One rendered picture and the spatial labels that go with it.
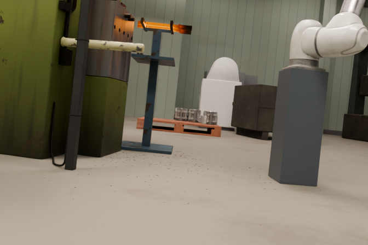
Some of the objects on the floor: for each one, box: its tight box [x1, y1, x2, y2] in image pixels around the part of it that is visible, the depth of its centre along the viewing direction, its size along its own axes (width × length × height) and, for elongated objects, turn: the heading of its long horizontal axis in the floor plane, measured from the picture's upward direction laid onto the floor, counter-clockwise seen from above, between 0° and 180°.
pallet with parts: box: [136, 108, 222, 137], centre depth 501 cm, size 111×77×31 cm
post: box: [65, 0, 96, 171], centre depth 170 cm, size 4×4×108 cm
